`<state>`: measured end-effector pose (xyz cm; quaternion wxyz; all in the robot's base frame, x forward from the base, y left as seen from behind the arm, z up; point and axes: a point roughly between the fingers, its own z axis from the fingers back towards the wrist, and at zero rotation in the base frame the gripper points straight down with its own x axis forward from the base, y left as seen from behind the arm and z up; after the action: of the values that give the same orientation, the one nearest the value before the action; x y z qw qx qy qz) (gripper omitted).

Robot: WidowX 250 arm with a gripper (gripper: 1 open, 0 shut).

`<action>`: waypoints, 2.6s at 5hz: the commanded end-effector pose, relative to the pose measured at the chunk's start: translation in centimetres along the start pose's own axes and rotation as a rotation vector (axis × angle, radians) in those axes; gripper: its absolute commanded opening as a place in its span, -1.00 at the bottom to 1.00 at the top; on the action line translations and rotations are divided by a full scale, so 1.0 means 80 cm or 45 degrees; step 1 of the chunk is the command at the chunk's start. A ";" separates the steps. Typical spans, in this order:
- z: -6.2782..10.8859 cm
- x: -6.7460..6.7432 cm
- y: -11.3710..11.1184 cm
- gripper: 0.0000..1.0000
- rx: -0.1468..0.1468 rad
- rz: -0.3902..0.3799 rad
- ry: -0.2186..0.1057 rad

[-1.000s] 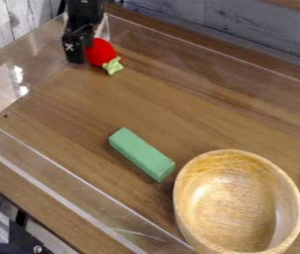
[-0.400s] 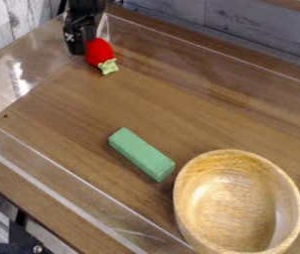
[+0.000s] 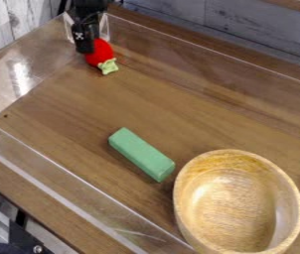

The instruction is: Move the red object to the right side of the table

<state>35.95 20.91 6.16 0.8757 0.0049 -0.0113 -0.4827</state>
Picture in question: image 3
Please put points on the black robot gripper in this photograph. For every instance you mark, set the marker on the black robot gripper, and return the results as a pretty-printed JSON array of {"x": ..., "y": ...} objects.
[{"x": 86, "y": 11}]

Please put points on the red plush strawberry toy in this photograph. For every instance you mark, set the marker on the red plush strawberry toy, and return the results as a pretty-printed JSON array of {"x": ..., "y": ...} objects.
[{"x": 102, "y": 57}]

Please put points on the green rectangular block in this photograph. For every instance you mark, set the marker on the green rectangular block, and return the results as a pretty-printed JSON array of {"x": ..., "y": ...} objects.
[{"x": 147, "y": 158}]

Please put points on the wooden oval bowl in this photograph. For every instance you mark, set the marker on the wooden oval bowl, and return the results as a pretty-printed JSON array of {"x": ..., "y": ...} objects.
[{"x": 236, "y": 204}]

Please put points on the black clamp with bolt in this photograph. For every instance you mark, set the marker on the black clamp with bolt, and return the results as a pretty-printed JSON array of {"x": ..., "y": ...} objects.
[{"x": 25, "y": 241}]

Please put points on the clear acrylic corner bracket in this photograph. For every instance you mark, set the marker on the clear acrylic corner bracket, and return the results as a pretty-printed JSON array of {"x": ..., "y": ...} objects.
[{"x": 103, "y": 26}]

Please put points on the clear acrylic front wall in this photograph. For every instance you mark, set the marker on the clear acrylic front wall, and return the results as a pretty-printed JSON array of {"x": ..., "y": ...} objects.
[{"x": 90, "y": 220}]

